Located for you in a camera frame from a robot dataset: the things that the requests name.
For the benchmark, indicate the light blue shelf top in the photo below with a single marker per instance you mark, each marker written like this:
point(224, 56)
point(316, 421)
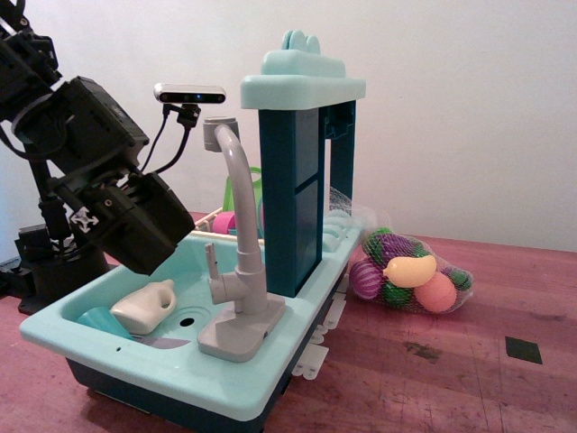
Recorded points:
point(299, 77)

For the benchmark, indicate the grey toy faucet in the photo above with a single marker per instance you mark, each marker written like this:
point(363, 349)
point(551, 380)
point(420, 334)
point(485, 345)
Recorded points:
point(251, 312)

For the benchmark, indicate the green toy item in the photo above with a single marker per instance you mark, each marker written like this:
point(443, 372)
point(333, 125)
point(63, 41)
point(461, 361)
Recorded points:
point(228, 204)

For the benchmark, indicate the pink toy cup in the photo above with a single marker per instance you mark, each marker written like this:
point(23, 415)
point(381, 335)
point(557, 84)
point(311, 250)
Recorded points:
point(224, 222)

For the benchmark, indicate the teal toy cup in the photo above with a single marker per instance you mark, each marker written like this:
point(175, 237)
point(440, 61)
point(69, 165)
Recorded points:
point(100, 318)

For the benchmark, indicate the grey faucet lever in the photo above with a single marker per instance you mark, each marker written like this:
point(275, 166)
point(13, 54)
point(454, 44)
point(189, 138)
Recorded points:
point(214, 280)

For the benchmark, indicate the purple toy vegetable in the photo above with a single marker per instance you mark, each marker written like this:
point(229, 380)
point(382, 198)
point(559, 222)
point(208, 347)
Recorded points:
point(366, 279)

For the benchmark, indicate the dark blue shelf tower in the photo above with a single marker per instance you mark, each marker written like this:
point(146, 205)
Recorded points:
point(302, 152)

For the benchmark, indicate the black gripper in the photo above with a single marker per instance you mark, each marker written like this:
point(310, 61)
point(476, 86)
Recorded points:
point(139, 223)

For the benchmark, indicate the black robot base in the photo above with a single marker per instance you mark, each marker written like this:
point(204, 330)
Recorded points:
point(47, 270)

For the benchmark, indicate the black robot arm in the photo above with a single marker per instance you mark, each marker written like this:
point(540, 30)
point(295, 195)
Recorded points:
point(83, 151)

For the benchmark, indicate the black tape square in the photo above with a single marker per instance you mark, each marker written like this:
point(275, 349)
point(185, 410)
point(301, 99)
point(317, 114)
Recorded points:
point(523, 350)

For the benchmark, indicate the orange toy fruit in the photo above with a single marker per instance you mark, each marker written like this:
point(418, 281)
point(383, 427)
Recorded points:
point(437, 295)

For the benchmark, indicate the white toy detergent bottle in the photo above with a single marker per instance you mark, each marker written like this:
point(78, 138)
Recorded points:
point(141, 311)

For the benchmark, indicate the silver depth camera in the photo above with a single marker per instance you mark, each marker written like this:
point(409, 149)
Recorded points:
point(188, 94)

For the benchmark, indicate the mesh bag of toy food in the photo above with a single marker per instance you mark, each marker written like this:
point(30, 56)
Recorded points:
point(380, 244)

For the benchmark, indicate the yellow toy pear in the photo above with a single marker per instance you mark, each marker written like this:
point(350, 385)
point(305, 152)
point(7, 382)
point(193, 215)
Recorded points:
point(410, 272)

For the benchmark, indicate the white plastic tab strip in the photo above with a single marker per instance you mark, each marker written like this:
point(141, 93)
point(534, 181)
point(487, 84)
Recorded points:
point(313, 356)

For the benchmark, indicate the light blue toy sink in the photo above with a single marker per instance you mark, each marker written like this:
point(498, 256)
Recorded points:
point(182, 384)

